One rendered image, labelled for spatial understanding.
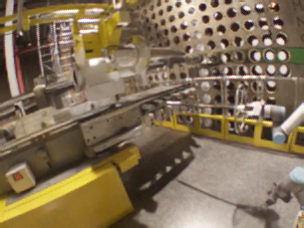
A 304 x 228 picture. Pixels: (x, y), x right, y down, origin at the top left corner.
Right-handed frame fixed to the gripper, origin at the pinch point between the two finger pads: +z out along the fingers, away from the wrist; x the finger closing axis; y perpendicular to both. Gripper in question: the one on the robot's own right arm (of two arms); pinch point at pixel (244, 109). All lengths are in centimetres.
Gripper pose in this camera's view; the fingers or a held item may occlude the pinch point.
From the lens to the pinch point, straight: 120.4
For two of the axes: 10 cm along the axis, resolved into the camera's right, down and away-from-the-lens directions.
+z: -6.6, -1.0, 7.4
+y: 5.4, 6.3, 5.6
